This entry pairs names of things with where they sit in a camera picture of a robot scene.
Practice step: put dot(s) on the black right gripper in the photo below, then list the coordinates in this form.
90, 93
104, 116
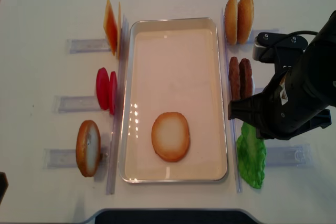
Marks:
296, 102

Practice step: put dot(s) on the green lettuce leaf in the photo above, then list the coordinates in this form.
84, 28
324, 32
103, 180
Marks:
251, 153

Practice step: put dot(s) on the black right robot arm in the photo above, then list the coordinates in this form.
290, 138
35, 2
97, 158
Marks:
285, 58

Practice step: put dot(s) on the inner red tomato slice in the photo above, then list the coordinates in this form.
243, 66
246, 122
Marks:
113, 86

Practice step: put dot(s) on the bottom bun slice in tray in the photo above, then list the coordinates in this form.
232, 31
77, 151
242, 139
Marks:
170, 136

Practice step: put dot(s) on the metal baking tray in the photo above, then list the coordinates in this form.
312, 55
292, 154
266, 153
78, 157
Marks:
173, 66

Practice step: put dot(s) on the inner top bun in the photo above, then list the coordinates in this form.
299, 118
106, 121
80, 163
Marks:
230, 21

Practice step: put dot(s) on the outer top bun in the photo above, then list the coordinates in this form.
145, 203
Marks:
245, 20

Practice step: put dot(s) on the clear left front strip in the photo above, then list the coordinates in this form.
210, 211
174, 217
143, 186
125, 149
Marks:
118, 116

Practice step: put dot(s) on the upright bun slice left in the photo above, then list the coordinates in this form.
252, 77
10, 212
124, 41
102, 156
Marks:
88, 146

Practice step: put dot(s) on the black base at bottom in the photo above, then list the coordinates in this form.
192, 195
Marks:
173, 216

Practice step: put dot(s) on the black left gripper tip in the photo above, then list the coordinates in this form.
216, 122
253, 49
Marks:
3, 185

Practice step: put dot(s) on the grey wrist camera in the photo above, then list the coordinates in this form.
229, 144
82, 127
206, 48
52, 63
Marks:
265, 39

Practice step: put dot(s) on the clear lettuce rack rail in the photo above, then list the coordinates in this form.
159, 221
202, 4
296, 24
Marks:
289, 156

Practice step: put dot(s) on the clear cheese rack rail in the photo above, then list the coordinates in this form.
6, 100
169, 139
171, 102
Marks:
76, 46

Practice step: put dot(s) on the clear tomato rack rail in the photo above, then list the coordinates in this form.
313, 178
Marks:
68, 104

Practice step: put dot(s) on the clear left bun rack rail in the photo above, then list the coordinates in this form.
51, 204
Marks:
59, 158

